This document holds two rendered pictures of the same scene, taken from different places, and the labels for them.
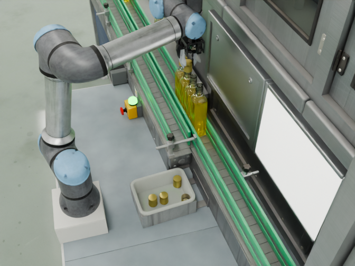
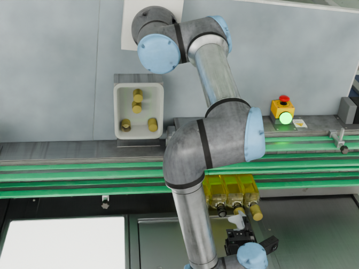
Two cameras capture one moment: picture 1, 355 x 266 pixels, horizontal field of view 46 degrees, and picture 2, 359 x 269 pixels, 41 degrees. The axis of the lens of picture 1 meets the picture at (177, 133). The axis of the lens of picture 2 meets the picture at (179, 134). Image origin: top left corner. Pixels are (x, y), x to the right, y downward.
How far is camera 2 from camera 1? 1.05 m
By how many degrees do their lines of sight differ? 36
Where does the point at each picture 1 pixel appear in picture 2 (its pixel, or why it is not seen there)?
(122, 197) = not seen: hidden behind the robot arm
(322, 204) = (9, 255)
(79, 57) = (177, 167)
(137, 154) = not seen: hidden behind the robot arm
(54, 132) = (197, 56)
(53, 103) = (206, 82)
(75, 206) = (136, 28)
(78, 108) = (324, 46)
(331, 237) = not seen: outside the picture
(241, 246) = (43, 159)
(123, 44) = (185, 213)
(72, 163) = (157, 58)
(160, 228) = (108, 89)
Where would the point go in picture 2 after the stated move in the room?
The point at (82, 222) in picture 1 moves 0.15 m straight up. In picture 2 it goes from (124, 25) to (125, 42)
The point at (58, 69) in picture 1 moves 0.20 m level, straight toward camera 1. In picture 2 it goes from (179, 135) to (87, 136)
